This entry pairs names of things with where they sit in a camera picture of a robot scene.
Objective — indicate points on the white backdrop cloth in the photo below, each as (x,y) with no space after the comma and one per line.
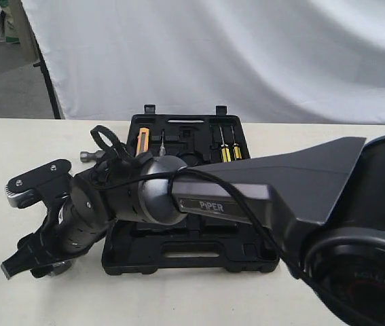
(268,61)

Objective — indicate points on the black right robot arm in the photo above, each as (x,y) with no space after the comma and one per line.
(321,209)

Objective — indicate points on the clear voltage tester screwdriver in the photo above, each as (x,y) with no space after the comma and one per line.
(162,149)

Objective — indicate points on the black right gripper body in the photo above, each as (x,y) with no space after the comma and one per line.
(69,230)

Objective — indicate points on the small yellow black screwdriver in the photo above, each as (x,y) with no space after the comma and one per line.
(236,146)

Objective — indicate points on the orange utility knife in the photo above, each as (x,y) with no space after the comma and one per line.
(142,141)

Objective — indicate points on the black plastic tool case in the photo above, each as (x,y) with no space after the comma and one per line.
(197,241)

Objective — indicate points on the cardboard box in background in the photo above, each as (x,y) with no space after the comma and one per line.
(18,30)

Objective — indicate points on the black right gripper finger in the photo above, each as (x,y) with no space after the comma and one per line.
(17,263)

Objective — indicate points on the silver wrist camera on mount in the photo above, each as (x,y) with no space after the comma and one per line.
(49,183)

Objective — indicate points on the black backdrop stand pole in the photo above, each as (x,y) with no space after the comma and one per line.
(41,64)

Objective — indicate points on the large yellow black screwdriver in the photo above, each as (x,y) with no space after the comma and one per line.
(225,151)

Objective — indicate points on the claw hammer black grip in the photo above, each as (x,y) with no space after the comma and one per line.
(88,157)

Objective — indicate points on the black electrical tape roll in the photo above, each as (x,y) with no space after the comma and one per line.
(51,270)

